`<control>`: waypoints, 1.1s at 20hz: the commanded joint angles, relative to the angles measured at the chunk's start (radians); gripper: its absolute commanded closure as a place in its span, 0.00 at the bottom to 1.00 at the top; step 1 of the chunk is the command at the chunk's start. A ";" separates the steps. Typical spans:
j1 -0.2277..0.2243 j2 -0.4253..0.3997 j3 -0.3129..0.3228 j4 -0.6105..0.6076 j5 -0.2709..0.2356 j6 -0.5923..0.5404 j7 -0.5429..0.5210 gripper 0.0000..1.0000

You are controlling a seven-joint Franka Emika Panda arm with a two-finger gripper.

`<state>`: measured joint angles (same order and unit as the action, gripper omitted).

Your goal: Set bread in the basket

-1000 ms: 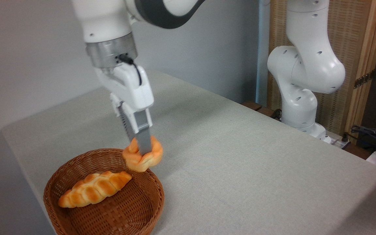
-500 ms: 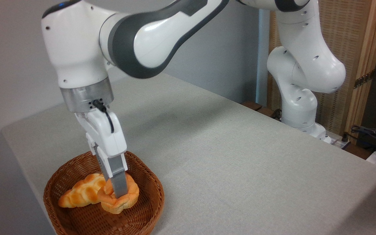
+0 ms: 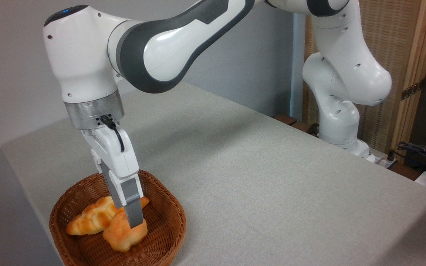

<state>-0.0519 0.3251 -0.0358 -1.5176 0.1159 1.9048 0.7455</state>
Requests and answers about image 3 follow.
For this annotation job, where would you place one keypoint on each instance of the white power strip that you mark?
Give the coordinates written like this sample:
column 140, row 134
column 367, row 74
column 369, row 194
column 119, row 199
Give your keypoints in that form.
column 383, row 162

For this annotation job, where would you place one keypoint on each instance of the long braided bread loaf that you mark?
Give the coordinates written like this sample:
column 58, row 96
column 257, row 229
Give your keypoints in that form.
column 91, row 220

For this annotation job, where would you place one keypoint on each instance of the round knotted bread roll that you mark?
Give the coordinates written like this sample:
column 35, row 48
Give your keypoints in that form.
column 122, row 234

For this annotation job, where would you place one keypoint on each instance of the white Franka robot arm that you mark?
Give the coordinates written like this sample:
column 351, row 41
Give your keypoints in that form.
column 83, row 66

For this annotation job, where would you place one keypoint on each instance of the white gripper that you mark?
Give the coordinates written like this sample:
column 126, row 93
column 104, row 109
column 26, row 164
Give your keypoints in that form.
column 117, row 155

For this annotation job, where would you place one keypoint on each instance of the brown woven wicker basket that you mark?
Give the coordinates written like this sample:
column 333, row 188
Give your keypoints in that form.
column 161, row 229

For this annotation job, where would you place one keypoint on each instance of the grey tablecloth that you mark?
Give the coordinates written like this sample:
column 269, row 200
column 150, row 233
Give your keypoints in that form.
column 301, row 192

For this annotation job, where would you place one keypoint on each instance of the brown wooden base board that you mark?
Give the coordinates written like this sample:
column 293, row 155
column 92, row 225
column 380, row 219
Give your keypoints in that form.
column 294, row 123

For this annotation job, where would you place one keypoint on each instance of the brass screen hinge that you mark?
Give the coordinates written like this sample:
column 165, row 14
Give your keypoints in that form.
column 412, row 89

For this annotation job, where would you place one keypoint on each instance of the white vertical pipe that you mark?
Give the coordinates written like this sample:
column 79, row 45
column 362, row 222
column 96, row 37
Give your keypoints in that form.
column 298, row 55

